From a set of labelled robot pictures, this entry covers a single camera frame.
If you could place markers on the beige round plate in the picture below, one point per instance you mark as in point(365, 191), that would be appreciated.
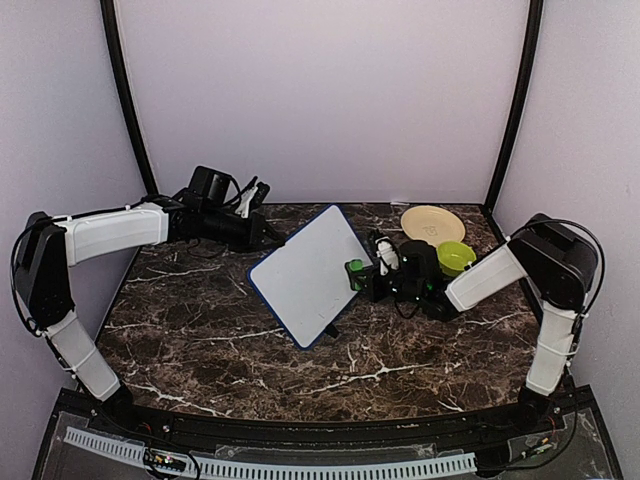
point(433, 225)

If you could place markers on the blue framed whiteboard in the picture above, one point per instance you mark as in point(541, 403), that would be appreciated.
point(304, 283)

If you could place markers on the white slotted cable duct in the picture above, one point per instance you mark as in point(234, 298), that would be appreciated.
point(189, 466)

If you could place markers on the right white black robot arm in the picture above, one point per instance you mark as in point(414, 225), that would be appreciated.
point(563, 260)

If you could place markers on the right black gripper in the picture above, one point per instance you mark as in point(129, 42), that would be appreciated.
point(373, 285)

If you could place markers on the green whiteboard eraser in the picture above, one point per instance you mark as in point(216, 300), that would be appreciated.
point(355, 267)

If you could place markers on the left black frame post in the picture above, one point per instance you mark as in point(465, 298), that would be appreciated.
point(125, 95)

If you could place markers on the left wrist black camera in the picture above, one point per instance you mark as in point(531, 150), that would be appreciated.
point(208, 188)

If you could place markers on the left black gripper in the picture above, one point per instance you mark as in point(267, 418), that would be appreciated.
point(253, 240)

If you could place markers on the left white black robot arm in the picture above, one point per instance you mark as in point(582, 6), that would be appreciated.
point(48, 247)

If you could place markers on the lime green bowl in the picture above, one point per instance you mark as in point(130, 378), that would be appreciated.
point(454, 257)

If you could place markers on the black frame post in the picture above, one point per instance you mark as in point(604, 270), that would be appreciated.
point(125, 95)
point(523, 78)

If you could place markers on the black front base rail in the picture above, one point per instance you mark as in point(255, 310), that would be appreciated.
point(483, 429)

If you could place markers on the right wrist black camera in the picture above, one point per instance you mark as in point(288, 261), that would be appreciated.
point(419, 261)

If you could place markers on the right black frame post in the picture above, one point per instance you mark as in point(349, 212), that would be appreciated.
point(523, 78)

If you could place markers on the wrist black camera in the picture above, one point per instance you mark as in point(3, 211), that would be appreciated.
point(208, 188)
point(419, 261)

